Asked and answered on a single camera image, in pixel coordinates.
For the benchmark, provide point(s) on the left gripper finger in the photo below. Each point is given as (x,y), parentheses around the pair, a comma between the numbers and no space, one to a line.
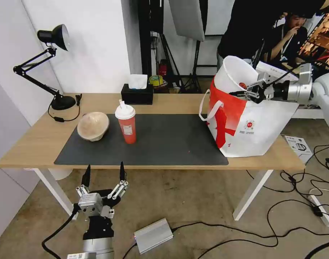
(122,172)
(86,175)

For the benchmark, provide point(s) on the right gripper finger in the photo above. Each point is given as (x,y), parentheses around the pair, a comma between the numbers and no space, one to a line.
(248,95)
(252,85)

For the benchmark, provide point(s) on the white and red takeout bag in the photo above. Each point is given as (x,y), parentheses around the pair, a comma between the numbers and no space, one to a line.
(261,126)

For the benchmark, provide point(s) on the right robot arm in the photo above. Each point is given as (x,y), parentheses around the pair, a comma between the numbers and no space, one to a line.
(300,87)

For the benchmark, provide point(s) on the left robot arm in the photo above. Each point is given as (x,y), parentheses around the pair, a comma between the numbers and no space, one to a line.
(97,248)

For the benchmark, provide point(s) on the white bin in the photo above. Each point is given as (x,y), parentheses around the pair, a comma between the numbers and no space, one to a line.
(60,174)

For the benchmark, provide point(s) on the red cup with white lid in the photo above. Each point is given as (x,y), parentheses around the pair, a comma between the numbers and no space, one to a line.
(128,126)

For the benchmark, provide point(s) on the black desk mat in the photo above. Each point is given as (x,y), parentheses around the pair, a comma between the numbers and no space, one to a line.
(159,140)

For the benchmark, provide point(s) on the person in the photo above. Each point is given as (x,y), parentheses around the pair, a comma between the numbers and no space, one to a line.
(283,40)

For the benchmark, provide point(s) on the brown paper bowl with lid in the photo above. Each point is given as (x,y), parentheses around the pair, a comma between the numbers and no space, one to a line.
(92,125)

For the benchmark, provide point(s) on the silver power adapter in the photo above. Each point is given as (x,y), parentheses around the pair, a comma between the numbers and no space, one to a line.
(153,236)

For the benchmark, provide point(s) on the white product box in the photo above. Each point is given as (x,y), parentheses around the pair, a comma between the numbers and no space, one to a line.
(297,143)

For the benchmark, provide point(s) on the wooden table with white legs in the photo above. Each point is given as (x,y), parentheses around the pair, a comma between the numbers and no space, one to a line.
(32,145)

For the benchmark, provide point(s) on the white straw wrapper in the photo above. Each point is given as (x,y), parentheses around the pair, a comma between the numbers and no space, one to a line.
(122,103)

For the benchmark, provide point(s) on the black light stand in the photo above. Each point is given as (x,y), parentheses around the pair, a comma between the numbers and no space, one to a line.
(180,75)

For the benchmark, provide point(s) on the black desk lamp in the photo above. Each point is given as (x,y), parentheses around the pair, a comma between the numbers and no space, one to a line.
(62,102)

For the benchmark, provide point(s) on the black tissue box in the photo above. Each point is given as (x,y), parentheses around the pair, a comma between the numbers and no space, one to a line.
(136,96)

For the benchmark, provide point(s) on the red fire extinguisher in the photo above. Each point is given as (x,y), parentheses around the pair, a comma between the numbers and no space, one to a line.
(162,68)

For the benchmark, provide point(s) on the white tissue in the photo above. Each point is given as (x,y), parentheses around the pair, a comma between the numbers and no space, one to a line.
(138,81)

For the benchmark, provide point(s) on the white softbox panel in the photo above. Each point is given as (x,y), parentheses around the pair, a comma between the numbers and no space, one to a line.
(187,19)

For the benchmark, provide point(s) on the white floor power strip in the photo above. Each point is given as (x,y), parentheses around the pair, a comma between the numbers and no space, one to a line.
(322,209)

